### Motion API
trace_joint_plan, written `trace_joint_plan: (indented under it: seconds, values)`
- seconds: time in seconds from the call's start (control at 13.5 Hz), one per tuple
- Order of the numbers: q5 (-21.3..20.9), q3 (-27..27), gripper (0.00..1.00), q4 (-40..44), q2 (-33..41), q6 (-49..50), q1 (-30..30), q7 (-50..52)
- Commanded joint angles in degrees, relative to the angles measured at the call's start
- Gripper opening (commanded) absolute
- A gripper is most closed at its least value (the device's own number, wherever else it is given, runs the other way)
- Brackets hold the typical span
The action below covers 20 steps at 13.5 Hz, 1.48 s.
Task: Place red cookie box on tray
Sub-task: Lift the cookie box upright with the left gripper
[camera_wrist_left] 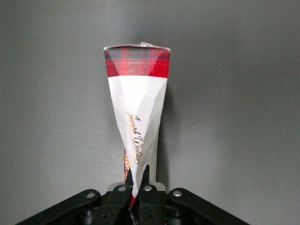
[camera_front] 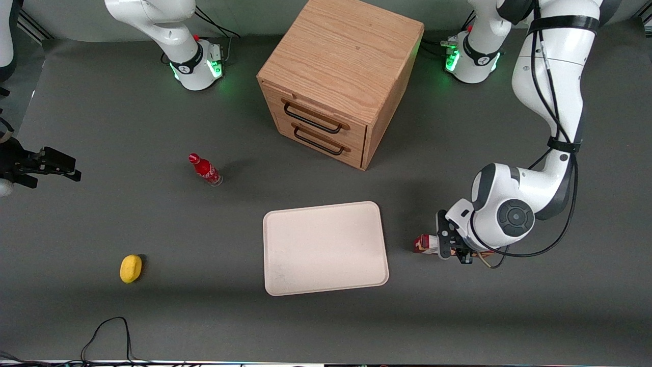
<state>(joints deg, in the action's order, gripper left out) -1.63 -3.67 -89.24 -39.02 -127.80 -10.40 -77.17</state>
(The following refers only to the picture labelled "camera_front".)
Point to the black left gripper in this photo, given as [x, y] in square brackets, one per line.
[464, 253]

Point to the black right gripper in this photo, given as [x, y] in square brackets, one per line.
[14, 164]

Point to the red tartan cookie box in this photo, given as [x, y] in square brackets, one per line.
[425, 243]

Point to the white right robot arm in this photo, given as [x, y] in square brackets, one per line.
[168, 25]

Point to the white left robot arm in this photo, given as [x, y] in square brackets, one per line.
[550, 76]

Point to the cream rectangular plastic tray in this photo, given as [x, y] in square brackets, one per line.
[326, 250]

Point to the yellow lemon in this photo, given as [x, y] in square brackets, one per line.
[130, 268]

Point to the red cola bottle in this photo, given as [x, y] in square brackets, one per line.
[205, 169]

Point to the wooden two-drawer cabinet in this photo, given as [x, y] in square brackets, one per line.
[346, 56]

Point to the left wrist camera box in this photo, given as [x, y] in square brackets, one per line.
[444, 234]

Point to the aluminium frame rail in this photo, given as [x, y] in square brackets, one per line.
[35, 26]

